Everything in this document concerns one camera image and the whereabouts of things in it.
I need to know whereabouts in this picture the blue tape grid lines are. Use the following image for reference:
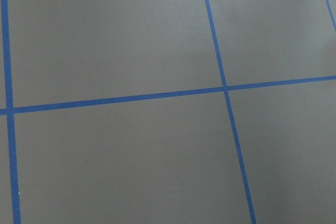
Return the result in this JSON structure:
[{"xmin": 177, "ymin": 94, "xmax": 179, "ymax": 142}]
[{"xmin": 1, "ymin": 0, "xmax": 335, "ymax": 223}]

